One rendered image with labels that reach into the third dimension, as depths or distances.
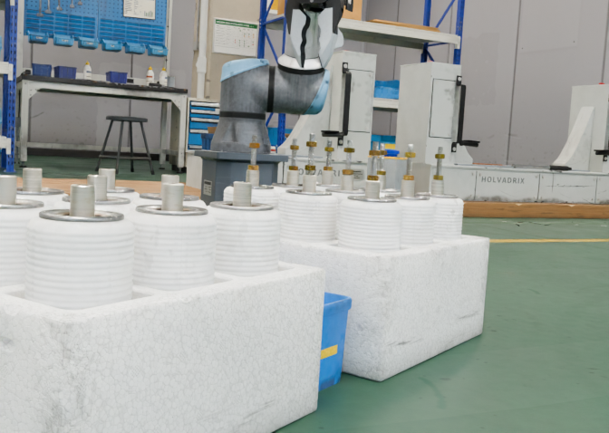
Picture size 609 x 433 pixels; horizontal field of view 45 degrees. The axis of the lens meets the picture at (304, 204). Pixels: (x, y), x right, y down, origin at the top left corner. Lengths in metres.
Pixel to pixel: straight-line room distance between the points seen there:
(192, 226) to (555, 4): 7.46
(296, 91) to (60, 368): 1.27
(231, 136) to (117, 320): 1.19
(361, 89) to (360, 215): 2.63
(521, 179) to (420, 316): 3.15
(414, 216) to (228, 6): 6.72
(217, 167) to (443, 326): 0.77
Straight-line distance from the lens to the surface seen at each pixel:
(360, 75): 3.70
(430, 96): 3.93
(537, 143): 8.00
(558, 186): 4.45
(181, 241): 0.74
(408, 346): 1.13
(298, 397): 0.90
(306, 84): 1.80
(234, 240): 0.83
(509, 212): 4.12
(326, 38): 1.18
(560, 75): 7.87
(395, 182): 1.53
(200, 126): 6.79
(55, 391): 0.64
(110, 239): 0.67
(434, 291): 1.19
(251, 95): 1.80
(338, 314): 1.02
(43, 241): 0.68
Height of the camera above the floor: 0.33
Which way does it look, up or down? 5 degrees down
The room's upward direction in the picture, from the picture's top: 3 degrees clockwise
